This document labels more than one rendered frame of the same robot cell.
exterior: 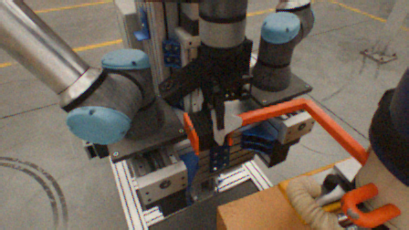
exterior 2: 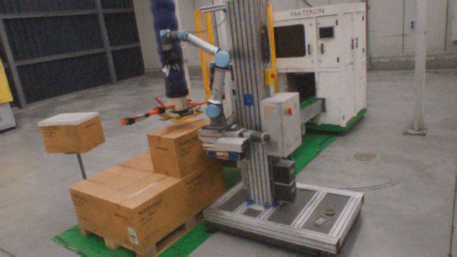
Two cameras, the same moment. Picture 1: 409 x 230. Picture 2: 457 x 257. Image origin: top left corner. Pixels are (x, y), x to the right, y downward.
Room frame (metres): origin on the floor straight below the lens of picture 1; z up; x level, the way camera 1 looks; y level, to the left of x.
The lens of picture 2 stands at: (3.42, -1.49, 1.84)
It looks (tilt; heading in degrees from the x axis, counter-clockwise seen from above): 18 degrees down; 153
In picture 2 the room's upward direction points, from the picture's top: 7 degrees counter-clockwise
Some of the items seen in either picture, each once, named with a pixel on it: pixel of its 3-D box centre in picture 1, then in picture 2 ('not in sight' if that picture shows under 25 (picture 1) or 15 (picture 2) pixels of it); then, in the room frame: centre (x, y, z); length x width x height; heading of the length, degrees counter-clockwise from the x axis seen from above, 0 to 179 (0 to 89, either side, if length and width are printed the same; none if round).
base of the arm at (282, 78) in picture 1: (271, 67); (218, 118); (0.79, -0.23, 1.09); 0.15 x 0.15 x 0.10
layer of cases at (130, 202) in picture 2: not in sight; (151, 188); (0.11, -0.78, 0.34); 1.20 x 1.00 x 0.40; 115
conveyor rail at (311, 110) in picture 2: not in sight; (286, 126); (-0.10, 1.16, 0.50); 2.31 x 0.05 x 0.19; 115
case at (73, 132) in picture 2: not in sight; (72, 132); (-1.20, -1.31, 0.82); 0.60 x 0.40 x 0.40; 43
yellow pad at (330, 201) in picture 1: (353, 175); (187, 114); (0.34, -0.34, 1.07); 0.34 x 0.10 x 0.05; 111
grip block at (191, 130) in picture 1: (207, 129); not in sight; (0.39, 0.00, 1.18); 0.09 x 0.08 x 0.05; 21
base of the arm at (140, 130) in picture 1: (137, 109); not in sight; (0.56, 0.21, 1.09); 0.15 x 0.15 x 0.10
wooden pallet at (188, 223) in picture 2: not in sight; (156, 211); (0.11, -0.78, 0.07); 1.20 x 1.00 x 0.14; 115
